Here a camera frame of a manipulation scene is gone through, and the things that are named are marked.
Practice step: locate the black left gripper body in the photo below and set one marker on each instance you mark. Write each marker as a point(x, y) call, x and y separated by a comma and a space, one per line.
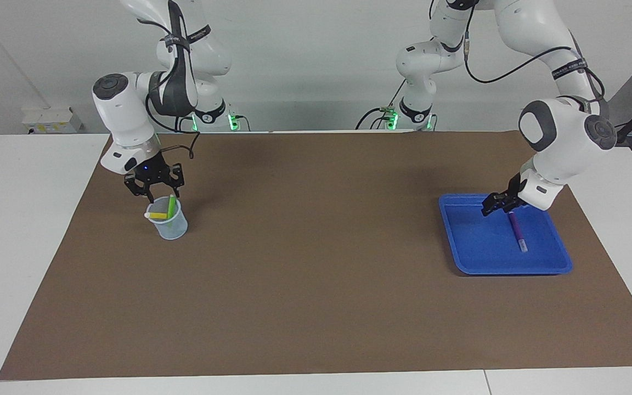
point(516, 192)

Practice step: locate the brown table mat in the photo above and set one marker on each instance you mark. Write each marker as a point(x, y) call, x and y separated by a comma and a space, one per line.
point(316, 274)

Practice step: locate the translucent plastic cup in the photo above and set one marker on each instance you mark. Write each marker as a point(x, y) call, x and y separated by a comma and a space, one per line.
point(173, 227)

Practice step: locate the yellow pen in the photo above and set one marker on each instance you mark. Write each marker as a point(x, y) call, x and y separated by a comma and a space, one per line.
point(158, 216)

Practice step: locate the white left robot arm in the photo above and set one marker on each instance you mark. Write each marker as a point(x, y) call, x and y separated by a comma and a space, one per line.
point(557, 131)

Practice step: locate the purple pen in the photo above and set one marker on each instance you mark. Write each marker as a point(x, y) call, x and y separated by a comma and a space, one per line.
point(518, 233)

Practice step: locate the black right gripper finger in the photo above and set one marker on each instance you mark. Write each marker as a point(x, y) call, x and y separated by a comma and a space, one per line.
point(176, 186)
point(139, 187)

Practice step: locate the green pen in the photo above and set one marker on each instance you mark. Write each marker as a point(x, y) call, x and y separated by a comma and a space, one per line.
point(171, 208)

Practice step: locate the white wall socket box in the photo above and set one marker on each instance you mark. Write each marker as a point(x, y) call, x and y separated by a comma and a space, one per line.
point(52, 120)

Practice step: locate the blue plastic tray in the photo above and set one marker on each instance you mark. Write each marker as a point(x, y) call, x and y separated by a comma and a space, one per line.
point(480, 241)

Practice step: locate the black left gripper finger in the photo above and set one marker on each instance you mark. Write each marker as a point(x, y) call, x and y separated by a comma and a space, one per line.
point(508, 207)
point(494, 203)

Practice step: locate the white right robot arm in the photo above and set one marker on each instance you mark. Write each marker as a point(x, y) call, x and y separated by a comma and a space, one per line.
point(124, 109)

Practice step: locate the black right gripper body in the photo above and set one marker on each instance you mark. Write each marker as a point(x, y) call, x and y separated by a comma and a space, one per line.
point(154, 173)

